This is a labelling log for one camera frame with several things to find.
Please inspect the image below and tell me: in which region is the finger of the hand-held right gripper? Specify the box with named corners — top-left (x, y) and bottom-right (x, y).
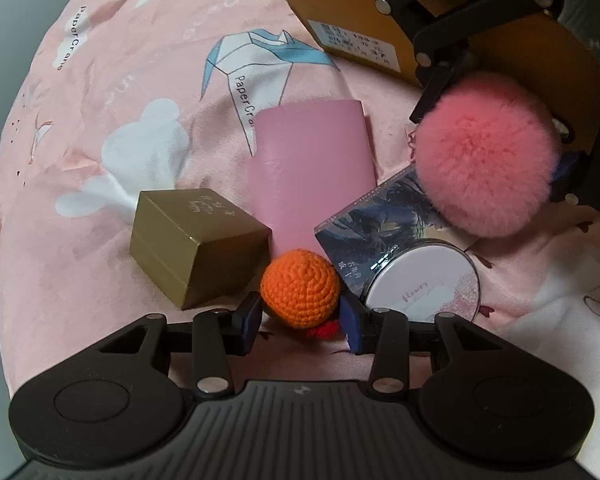
top-left (552, 112), bottom-right (600, 233)
top-left (374, 0), bottom-right (557, 125)

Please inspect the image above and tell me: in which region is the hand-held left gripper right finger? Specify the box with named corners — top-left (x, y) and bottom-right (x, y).
top-left (340, 295), bottom-right (502, 399)

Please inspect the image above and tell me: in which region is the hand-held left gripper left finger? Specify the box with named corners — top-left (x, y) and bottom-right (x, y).
top-left (97, 292), bottom-right (264, 399)

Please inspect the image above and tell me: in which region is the orange crochet ball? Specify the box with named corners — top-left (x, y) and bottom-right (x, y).
top-left (259, 249), bottom-right (342, 331)

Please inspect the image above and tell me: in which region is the pink fluffy pompom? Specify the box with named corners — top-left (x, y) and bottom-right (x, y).
top-left (416, 71), bottom-right (564, 238)

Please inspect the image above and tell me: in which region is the gold gift box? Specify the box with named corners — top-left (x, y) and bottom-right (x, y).
top-left (129, 189), bottom-right (273, 311)

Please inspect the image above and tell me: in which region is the pink leather wallet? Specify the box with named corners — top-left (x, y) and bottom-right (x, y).
top-left (247, 100), bottom-right (379, 257)

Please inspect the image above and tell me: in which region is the red crochet piece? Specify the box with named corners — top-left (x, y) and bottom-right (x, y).
top-left (300, 317), bottom-right (342, 343)

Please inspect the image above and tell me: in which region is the round white compact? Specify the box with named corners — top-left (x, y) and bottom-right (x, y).
top-left (364, 239), bottom-right (481, 324)

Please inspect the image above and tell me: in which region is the pink printed blanket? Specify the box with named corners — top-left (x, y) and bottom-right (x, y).
top-left (0, 0), bottom-right (600, 480)

